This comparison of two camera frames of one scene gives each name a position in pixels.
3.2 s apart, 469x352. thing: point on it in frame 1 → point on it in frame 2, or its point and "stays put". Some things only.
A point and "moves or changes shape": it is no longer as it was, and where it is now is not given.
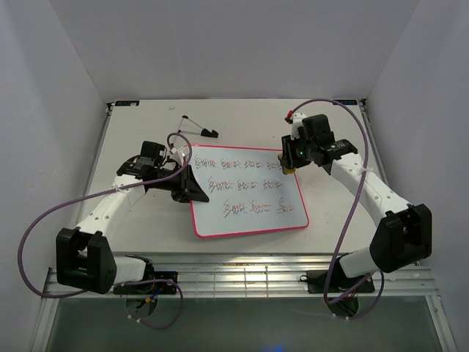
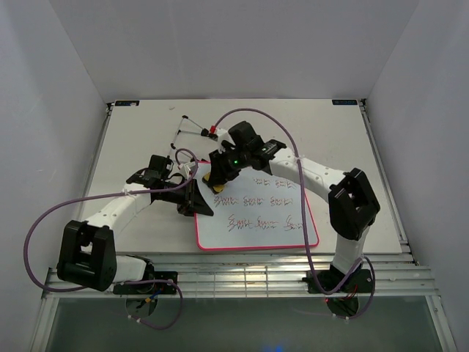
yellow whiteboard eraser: x=287 y=171 moves or changes shape
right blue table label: x=346 y=101 stays put
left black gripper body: x=171 y=184 → x=177 y=196
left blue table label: x=126 y=103 stays put
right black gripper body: x=297 y=152 → x=230 y=163
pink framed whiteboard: x=247 y=191 moves or changes shape
